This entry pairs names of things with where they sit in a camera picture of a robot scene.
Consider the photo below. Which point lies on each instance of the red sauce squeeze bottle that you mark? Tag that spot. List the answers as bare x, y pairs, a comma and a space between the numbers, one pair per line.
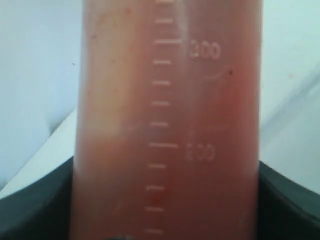
167, 139

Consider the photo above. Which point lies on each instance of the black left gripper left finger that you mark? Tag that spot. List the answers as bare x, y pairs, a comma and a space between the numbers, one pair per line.
41, 210

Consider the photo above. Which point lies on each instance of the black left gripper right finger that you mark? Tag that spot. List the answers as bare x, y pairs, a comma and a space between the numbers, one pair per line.
286, 210

